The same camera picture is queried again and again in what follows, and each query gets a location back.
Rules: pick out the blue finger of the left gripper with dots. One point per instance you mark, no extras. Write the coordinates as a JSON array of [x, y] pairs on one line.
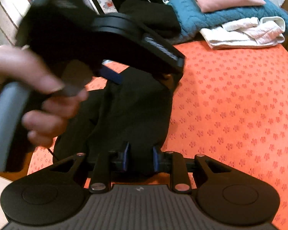
[[110, 75]]

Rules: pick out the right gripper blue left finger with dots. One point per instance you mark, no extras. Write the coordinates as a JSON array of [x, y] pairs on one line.
[[124, 162]]

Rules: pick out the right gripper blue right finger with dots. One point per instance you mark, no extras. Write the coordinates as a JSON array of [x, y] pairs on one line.
[[157, 159]]

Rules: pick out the black sweater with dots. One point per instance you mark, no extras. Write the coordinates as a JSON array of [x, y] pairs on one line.
[[132, 115]]

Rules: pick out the black folded clothes pile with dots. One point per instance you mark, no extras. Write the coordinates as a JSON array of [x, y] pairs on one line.
[[160, 18]]

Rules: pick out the person's left hand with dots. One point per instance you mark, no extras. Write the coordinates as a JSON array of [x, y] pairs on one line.
[[51, 121]]

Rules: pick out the orange flower-pattern table mat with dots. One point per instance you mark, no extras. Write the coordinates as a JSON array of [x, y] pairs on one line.
[[232, 105]]

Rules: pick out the teal knitted sweater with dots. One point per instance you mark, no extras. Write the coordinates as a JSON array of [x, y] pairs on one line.
[[192, 20]]

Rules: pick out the white quilted jacket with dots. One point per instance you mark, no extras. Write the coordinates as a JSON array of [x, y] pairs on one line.
[[246, 33]]

